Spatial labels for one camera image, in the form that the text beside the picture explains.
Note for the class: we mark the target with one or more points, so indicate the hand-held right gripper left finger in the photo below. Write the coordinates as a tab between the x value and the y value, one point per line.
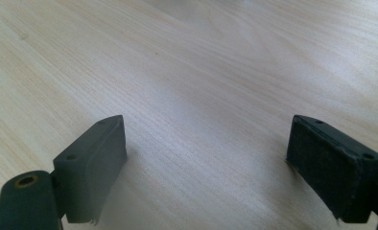
91	172

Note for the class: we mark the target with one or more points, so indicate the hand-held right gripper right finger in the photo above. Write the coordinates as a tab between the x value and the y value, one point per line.
334	172

